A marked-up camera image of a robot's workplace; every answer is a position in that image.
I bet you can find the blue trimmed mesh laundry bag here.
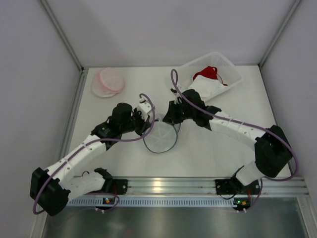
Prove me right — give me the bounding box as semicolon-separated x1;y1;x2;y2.
143;114;181;154

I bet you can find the pink trimmed mesh laundry bag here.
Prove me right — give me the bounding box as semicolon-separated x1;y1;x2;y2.
91;67;125;98

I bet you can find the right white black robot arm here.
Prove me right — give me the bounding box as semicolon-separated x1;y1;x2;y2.
163;89;293;188

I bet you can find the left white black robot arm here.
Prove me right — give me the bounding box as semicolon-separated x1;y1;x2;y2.
30;101;155;216

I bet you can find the white garment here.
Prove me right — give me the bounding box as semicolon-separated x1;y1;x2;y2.
188;75;227;101

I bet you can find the red garment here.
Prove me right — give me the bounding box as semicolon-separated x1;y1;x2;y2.
193;66;227;86

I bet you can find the white plastic basket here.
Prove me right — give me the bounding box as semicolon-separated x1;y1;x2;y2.
176;52;243;103

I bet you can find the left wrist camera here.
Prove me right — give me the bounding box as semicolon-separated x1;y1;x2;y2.
137;99;154;118

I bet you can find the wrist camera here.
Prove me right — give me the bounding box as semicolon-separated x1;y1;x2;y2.
137;99;154;118
170;85;184;101

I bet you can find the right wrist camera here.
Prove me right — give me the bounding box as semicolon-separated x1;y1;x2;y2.
170;85;184;101

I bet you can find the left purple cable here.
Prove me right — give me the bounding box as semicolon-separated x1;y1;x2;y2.
32;93;156;215

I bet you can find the purple cable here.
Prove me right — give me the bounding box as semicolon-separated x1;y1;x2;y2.
170;69;299;181
32;93;156;215

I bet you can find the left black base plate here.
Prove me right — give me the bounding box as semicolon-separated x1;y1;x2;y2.
99;179;128;195

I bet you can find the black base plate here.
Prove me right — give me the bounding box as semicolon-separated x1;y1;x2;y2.
99;179;128;195
215;178;242;195

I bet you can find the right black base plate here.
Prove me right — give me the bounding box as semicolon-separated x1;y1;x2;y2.
215;178;242;195

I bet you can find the perforated white cable duct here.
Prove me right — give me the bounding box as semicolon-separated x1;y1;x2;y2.
67;196;247;208

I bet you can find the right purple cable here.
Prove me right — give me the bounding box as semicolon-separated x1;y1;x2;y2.
170;69;299;181

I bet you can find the aluminium mounting rail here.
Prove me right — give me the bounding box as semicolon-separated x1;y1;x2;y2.
41;158;310;198

